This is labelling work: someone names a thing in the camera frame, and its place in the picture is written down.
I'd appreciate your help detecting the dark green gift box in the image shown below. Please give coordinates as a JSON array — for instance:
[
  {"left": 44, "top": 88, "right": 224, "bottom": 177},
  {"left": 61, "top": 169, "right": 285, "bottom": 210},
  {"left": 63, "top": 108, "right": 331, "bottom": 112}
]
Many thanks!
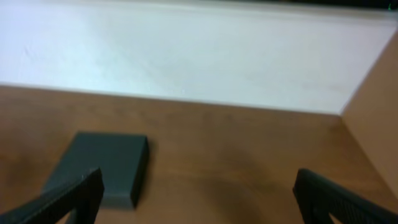
[{"left": 42, "top": 132, "right": 149, "bottom": 209}]

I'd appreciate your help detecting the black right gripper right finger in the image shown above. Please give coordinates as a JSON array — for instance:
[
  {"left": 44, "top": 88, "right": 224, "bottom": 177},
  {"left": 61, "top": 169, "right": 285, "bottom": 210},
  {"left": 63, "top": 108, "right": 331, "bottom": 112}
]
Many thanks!
[{"left": 293, "top": 169, "right": 397, "bottom": 224}]

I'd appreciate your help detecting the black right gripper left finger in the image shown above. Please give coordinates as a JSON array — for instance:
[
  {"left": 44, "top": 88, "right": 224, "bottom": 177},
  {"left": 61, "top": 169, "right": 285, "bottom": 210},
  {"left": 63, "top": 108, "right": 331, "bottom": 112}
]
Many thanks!
[{"left": 1, "top": 168, "right": 104, "bottom": 224}]

